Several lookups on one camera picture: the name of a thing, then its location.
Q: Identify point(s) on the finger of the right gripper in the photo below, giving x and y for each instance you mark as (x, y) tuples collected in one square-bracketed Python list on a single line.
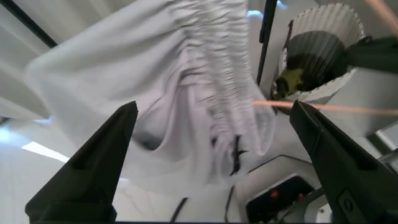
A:
[(379, 56)]

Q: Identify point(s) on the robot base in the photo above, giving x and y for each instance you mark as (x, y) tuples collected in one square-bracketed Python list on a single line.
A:
[(280, 199)]

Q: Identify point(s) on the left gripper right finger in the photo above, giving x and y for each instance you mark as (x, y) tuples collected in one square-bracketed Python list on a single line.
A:
[(357, 174)]

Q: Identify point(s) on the white laundry basket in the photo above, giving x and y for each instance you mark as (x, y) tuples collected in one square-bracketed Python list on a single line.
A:
[(326, 18)]

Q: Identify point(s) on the green garment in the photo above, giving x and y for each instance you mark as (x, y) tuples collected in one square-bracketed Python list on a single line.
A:
[(290, 79)]

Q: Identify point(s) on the pale grey shorts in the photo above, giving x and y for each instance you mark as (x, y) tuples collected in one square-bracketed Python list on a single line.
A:
[(124, 77)]

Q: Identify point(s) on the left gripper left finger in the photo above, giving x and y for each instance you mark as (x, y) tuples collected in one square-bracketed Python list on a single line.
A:
[(90, 180)]

